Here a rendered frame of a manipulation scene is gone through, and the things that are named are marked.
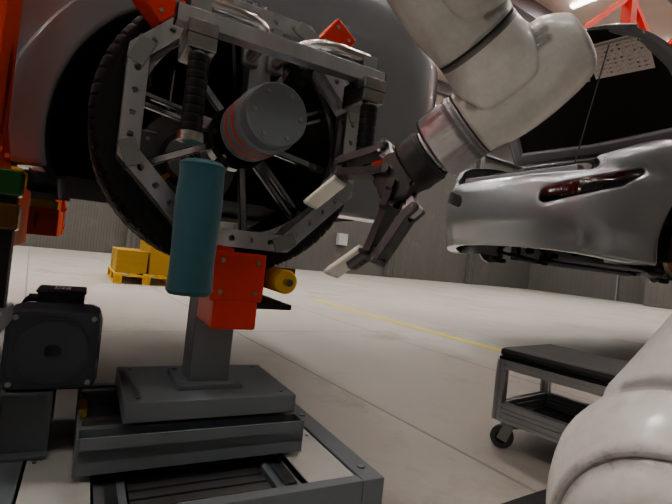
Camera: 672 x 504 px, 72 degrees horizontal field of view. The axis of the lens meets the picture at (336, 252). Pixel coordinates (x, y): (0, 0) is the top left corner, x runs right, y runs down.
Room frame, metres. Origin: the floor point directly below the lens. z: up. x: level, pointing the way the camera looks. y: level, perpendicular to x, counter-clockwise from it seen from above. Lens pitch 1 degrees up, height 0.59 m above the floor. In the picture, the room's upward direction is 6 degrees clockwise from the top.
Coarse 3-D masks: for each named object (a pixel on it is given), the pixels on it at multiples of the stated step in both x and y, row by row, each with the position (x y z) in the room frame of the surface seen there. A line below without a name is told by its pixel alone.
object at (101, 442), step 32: (96, 416) 1.09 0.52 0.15; (256, 416) 1.15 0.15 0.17; (288, 416) 1.19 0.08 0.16; (96, 448) 0.93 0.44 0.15; (128, 448) 0.96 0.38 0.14; (160, 448) 0.99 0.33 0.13; (192, 448) 1.02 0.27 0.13; (224, 448) 1.06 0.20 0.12; (256, 448) 1.09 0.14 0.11; (288, 448) 1.13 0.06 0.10
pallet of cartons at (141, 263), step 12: (120, 252) 5.30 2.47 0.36; (132, 252) 5.36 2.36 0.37; (144, 252) 5.43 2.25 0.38; (156, 252) 5.48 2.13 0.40; (120, 264) 5.30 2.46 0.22; (132, 264) 5.37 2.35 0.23; (144, 264) 5.43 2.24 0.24; (156, 264) 5.49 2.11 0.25; (168, 264) 5.56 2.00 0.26; (108, 276) 5.90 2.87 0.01; (120, 276) 5.28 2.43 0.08; (132, 276) 5.34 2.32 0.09; (144, 276) 5.41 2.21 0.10; (156, 276) 5.50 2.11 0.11
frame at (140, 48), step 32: (224, 0) 0.98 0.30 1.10; (160, 32) 0.93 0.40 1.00; (288, 32) 1.06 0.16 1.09; (128, 64) 0.90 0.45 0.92; (128, 96) 0.91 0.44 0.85; (128, 128) 0.91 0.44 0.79; (352, 128) 1.15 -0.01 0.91; (128, 160) 0.91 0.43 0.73; (160, 192) 0.94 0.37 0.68; (288, 224) 1.13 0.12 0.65
